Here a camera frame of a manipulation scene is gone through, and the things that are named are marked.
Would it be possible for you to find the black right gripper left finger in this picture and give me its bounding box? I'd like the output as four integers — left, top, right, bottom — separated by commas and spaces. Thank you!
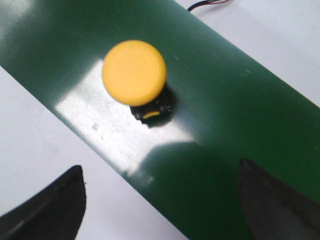
0, 165, 87, 240

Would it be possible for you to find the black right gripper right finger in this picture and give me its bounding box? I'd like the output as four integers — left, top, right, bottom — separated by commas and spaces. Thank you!
237, 159, 320, 240

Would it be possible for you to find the push button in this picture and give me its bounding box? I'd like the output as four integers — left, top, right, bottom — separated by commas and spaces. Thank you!
101, 39, 171, 122

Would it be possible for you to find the green conveyor belt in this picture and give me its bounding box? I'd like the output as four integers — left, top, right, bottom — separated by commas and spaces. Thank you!
0, 0, 320, 240

